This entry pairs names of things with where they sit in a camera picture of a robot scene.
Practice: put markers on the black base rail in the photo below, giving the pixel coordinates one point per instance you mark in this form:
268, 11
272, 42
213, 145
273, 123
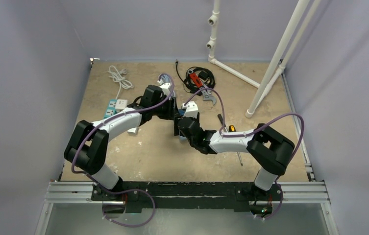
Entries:
236, 196

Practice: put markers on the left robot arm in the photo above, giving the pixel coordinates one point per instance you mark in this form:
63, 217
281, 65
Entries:
88, 144

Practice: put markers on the red adjustable wrench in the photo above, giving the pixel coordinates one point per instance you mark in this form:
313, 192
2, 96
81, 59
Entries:
200, 85

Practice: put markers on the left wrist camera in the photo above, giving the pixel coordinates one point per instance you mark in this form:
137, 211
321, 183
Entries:
166, 87

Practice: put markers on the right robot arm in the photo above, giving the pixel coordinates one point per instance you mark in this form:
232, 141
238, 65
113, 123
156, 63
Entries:
272, 150

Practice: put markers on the white plug adapter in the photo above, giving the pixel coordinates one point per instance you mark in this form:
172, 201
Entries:
121, 104

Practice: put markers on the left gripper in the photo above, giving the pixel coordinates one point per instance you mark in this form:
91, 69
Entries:
172, 109

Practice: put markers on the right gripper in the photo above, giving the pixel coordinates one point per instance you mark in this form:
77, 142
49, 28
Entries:
178, 129

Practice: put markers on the white charger plug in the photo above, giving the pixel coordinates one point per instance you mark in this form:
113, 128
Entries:
133, 131

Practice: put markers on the teal power strip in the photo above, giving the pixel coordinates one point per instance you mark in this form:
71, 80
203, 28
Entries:
110, 109

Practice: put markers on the black handle hammer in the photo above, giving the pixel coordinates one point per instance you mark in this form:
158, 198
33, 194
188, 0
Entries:
220, 117

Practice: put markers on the white pvc pipe frame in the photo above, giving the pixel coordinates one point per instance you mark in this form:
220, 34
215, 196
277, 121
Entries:
262, 30

